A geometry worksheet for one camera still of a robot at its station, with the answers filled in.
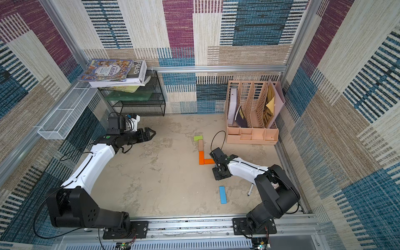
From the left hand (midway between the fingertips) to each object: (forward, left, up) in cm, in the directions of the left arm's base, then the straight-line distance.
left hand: (148, 133), depth 84 cm
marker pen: (-22, -54, -21) cm, 62 cm away
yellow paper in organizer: (+15, -68, +5) cm, 69 cm away
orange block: (-3, -28, -22) cm, 35 cm away
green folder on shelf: (+28, +20, +3) cm, 34 cm away
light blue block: (-26, -39, -21) cm, 51 cm away
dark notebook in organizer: (+22, -55, -14) cm, 61 cm away
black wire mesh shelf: (+38, +6, -14) cm, 40 cm away
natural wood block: (+6, -27, -20) cm, 34 cm away
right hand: (-13, -38, -21) cm, 45 cm away
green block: (+12, -24, -20) cm, 34 cm away
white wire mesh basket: (-4, +36, +13) cm, 38 cm away
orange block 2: (-5, -32, -22) cm, 39 cm away
